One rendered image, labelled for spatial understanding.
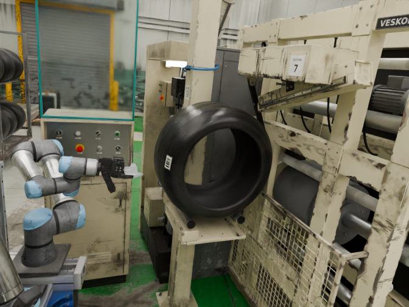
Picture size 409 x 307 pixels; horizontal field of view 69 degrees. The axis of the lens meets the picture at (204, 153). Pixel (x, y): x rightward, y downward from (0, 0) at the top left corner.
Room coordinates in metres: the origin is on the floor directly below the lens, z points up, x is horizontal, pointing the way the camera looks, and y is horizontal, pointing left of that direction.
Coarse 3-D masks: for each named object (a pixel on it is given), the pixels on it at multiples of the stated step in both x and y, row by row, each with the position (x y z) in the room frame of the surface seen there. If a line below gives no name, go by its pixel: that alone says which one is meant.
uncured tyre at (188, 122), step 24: (192, 120) 1.33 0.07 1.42; (216, 120) 1.34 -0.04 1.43; (240, 120) 1.39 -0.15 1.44; (168, 144) 1.31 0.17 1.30; (192, 144) 1.29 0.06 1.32; (240, 144) 1.71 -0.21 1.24; (264, 144) 1.44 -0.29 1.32; (240, 168) 1.71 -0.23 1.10; (264, 168) 1.44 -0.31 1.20; (168, 192) 1.30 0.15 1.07; (192, 192) 1.61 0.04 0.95; (216, 192) 1.65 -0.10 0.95; (240, 192) 1.58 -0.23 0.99; (192, 216) 1.35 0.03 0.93; (216, 216) 1.36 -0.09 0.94
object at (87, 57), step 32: (64, 0) 1.79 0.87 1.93; (96, 0) 1.86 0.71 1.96; (128, 0) 1.92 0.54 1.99; (64, 32) 1.79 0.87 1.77; (96, 32) 1.86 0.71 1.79; (128, 32) 1.92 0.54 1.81; (64, 64) 1.79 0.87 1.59; (96, 64) 1.86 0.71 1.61; (128, 64) 1.93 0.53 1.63; (64, 96) 1.79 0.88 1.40; (96, 96) 1.86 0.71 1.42; (128, 96) 1.93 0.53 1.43
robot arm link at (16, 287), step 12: (0, 240) 0.69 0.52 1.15; (0, 252) 0.67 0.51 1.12; (0, 264) 0.66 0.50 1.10; (12, 264) 0.69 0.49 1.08; (0, 276) 0.65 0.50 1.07; (12, 276) 0.67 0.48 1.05; (0, 288) 0.64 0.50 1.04; (12, 288) 0.66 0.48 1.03; (24, 288) 0.71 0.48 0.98; (0, 300) 0.63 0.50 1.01; (12, 300) 0.64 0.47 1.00
